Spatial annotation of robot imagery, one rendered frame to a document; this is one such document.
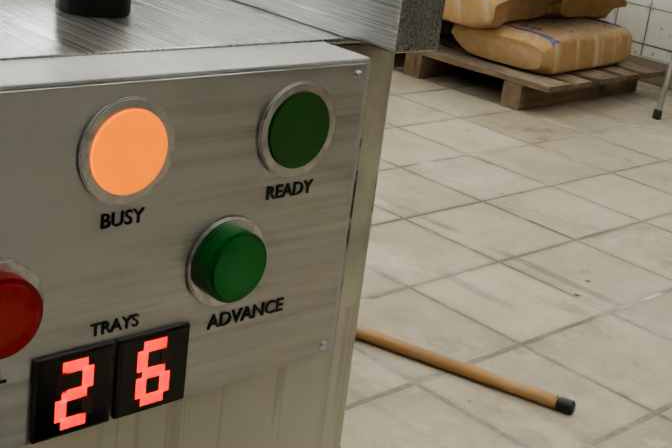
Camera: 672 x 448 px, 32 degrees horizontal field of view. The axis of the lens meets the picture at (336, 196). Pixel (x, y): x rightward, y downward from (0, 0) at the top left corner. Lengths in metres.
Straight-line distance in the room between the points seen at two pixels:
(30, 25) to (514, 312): 1.99
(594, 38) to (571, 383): 2.38
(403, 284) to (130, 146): 2.04
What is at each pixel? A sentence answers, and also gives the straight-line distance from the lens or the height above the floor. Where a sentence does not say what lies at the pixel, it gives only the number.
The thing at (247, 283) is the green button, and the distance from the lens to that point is 0.46.
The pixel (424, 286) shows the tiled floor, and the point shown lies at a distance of 2.45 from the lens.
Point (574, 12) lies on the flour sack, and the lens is 4.54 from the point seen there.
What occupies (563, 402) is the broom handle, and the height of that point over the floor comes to 0.02.
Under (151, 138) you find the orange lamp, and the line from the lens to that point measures 0.42.
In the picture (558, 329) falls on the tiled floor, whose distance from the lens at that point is 2.36.
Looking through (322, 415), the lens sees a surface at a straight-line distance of 0.59.
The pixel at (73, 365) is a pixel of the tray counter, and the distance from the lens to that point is 0.44.
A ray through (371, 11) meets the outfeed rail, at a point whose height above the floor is 0.85.
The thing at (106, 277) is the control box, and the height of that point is 0.76.
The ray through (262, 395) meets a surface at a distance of 0.56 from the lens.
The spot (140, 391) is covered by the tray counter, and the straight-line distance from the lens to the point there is 0.46.
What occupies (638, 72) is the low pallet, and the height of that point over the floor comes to 0.10.
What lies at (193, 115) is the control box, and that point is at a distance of 0.43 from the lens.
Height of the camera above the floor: 0.94
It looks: 19 degrees down
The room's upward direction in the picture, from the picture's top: 7 degrees clockwise
